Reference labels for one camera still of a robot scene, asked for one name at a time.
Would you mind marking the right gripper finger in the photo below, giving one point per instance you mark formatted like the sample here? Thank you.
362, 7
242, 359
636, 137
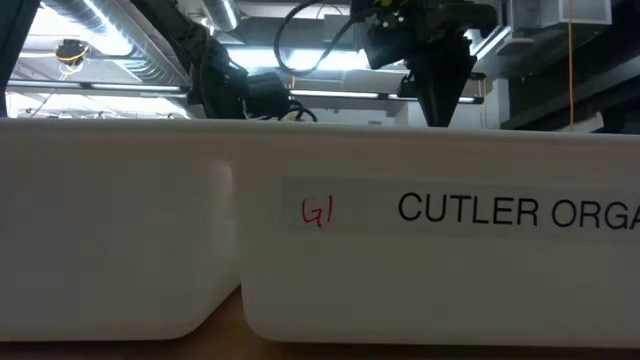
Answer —
440, 90

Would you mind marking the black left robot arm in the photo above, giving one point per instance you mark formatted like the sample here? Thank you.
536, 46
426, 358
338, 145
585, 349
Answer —
215, 75

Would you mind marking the round silver duct pipe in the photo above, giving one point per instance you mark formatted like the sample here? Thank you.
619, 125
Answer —
222, 12

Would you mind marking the silver ventilation duct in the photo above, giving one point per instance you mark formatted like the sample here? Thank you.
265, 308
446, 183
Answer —
125, 40

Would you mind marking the white cutlery organizer tray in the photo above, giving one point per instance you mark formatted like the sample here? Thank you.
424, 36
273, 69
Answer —
150, 225

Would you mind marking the long ceiling light rail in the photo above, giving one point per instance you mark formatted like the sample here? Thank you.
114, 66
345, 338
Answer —
125, 87

